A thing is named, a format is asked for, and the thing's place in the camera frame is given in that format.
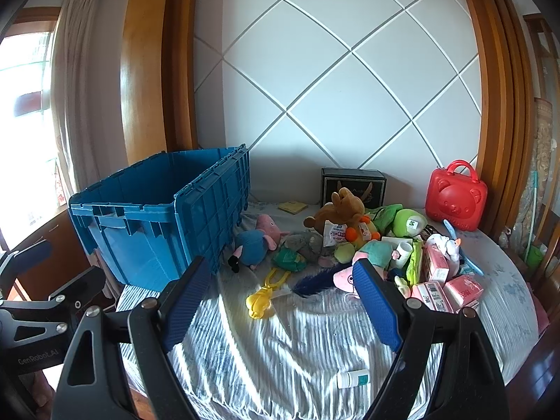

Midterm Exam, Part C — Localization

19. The beige curtain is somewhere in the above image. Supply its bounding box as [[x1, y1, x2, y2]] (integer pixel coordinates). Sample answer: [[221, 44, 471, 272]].
[[50, 0, 132, 195]]

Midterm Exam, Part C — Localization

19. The blue plastic crate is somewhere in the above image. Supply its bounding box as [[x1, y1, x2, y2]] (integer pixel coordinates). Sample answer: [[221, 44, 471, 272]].
[[69, 144, 252, 294]]

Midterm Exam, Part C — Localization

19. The pink pig plush blue shirt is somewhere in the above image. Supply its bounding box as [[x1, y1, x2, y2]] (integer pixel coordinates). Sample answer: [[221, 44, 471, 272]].
[[227, 214, 292, 274]]

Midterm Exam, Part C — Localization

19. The yellow plastic clip toy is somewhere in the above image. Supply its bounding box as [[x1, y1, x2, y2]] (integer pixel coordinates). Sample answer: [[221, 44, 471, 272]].
[[246, 269, 292, 319]]

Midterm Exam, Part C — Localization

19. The red bear-face plastic case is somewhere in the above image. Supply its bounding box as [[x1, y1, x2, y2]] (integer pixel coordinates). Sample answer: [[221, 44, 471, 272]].
[[426, 160, 488, 232]]

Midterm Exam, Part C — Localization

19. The green plastic object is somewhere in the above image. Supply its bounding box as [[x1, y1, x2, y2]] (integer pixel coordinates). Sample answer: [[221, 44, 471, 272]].
[[525, 245, 547, 270]]

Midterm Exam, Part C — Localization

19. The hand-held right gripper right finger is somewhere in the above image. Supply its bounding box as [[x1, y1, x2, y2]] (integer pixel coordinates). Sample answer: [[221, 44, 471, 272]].
[[352, 258, 510, 420]]

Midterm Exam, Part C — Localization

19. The blue feather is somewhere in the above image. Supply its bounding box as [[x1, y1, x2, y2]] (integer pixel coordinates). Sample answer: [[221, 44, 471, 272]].
[[291, 265, 346, 299]]

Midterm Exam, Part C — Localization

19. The small white bottle green label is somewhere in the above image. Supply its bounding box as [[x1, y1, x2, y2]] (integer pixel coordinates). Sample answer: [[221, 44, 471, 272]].
[[337, 370, 370, 389]]

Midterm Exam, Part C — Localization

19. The white packet red print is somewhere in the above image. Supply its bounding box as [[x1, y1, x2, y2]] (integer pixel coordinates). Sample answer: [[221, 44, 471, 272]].
[[323, 221, 348, 246]]

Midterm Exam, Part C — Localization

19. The green wipes packet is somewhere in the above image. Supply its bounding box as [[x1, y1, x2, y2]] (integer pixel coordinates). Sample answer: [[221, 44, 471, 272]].
[[406, 243, 424, 285]]

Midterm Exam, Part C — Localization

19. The teal pink plush toy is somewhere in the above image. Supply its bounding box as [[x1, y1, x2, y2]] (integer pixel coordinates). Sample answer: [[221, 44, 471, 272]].
[[354, 240, 394, 270]]

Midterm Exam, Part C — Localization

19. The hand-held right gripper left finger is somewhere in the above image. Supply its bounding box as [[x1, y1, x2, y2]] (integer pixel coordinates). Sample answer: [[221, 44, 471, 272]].
[[51, 256, 213, 420]]

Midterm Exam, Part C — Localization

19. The white cup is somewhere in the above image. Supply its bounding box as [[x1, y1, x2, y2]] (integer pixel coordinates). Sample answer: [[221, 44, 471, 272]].
[[391, 241, 414, 270]]

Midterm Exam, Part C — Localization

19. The pink fish plush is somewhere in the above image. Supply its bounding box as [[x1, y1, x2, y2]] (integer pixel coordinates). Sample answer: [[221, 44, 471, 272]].
[[333, 265, 364, 294]]

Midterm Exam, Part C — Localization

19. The black box with gold print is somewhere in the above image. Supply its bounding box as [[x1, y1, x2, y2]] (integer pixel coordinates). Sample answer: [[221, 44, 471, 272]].
[[321, 167, 387, 208]]

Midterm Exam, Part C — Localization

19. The brown plush animal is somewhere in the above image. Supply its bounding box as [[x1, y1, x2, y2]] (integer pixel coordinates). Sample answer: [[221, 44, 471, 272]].
[[304, 187, 372, 232]]

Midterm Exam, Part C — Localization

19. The pink tissue packet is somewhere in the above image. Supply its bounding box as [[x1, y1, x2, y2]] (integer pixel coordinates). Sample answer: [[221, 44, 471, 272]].
[[423, 245, 451, 283], [444, 275, 484, 307], [411, 282, 456, 313]]

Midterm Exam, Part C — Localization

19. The yellow orange plush toy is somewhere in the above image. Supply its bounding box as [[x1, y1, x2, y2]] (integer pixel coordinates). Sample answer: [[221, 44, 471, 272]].
[[345, 214, 381, 250]]

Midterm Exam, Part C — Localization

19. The light blue broom handle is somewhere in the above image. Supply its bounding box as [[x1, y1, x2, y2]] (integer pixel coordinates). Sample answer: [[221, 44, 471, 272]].
[[520, 173, 540, 267]]

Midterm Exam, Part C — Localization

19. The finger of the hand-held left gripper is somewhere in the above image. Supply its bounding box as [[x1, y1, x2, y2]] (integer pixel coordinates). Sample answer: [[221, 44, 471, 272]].
[[0, 241, 54, 292], [0, 266, 106, 316]]

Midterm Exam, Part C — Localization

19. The patterned wall hanging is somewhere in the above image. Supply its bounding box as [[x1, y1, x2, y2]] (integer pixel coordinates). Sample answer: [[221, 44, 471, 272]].
[[510, 97, 560, 246]]

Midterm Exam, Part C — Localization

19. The wooden wall column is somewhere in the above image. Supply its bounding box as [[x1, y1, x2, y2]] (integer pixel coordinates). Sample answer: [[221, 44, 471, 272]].
[[120, 0, 200, 165], [455, 0, 534, 237]]

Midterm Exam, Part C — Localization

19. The window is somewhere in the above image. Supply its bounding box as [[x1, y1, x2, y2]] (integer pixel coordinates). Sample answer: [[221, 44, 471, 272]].
[[0, 9, 60, 246]]

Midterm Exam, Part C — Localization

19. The white toy plane blue propeller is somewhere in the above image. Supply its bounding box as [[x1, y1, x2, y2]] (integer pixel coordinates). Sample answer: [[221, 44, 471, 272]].
[[426, 219, 484, 276]]

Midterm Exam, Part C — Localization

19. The small green plush toy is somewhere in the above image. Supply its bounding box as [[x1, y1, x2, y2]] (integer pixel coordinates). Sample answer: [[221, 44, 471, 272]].
[[271, 247, 307, 271]]

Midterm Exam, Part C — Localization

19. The grey plush toy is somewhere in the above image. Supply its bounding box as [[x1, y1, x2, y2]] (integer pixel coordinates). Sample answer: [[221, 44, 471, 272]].
[[280, 231, 335, 267]]

